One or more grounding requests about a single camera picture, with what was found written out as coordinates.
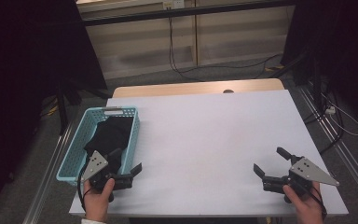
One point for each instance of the light blue plastic basket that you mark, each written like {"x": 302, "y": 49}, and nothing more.
{"x": 74, "y": 155}

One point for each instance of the long aluminium floor rail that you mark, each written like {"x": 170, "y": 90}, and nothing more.
{"x": 351, "y": 161}

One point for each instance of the person's left hand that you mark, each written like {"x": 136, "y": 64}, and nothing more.
{"x": 96, "y": 203}

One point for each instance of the white wall socket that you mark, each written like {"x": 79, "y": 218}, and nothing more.
{"x": 174, "y": 4}

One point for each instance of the black horizontal bar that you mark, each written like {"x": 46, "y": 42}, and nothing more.
{"x": 183, "y": 12}

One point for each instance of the large black curtain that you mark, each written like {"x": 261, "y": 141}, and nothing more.
{"x": 18, "y": 62}

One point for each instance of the narrow black curtain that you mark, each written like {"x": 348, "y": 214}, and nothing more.
{"x": 338, "y": 37}

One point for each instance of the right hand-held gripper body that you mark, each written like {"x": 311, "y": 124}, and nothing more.
{"x": 304, "y": 171}

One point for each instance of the black garment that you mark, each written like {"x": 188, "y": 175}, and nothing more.
{"x": 112, "y": 133}

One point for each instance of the white power plug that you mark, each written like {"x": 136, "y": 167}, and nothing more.
{"x": 330, "y": 110}

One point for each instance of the black metal stand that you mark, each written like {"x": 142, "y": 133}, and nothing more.
{"x": 316, "y": 81}

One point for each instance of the short aluminium floor rail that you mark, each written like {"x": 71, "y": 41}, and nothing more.
{"x": 48, "y": 174}

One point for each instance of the white table cover sheet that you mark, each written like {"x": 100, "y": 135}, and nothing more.
{"x": 214, "y": 140}

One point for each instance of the black tripod stand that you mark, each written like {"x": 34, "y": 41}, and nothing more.
{"x": 62, "y": 105}

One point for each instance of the round table grommet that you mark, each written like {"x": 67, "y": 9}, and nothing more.
{"x": 228, "y": 91}

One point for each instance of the person's right hand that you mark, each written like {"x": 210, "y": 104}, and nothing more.
{"x": 307, "y": 208}

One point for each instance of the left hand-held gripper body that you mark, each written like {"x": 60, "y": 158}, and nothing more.
{"x": 94, "y": 164}

